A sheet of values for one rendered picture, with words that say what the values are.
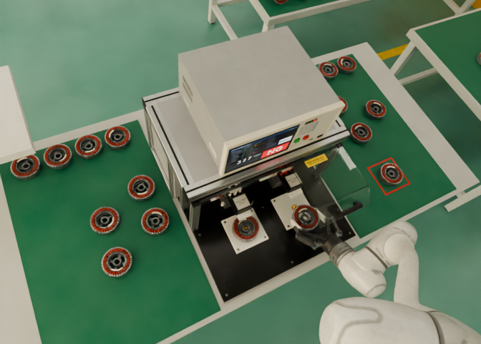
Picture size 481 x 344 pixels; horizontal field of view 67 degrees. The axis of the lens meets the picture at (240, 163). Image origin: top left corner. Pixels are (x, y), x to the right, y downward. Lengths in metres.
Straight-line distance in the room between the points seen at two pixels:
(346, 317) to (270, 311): 1.56
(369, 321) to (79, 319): 1.08
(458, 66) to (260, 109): 1.70
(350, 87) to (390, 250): 1.09
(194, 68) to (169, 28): 2.08
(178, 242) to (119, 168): 0.43
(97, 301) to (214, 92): 0.88
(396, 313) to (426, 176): 1.31
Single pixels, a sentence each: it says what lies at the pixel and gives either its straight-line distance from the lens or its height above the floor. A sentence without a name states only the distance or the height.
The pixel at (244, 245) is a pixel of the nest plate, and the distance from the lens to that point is 1.53.
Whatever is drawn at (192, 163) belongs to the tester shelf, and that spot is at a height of 1.11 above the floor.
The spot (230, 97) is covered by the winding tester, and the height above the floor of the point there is 1.32.
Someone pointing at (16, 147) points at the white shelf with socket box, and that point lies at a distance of 1.30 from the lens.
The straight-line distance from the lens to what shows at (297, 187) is 1.52.
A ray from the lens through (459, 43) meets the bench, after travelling 2.80.
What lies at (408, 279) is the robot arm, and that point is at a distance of 1.15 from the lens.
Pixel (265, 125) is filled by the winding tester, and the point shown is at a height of 1.32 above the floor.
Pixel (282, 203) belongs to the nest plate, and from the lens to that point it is 1.62.
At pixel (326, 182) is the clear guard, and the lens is 1.39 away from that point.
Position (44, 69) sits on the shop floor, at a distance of 3.13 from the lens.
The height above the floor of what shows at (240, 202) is 0.92.
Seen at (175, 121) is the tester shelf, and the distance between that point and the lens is 1.36.
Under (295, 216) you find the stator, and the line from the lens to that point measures 1.54.
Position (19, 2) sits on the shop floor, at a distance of 3.70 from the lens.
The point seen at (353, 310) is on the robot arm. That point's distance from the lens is 0.78.
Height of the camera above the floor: 2.24
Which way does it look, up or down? 61 degrees down
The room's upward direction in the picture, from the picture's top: 17 degrees clockwise
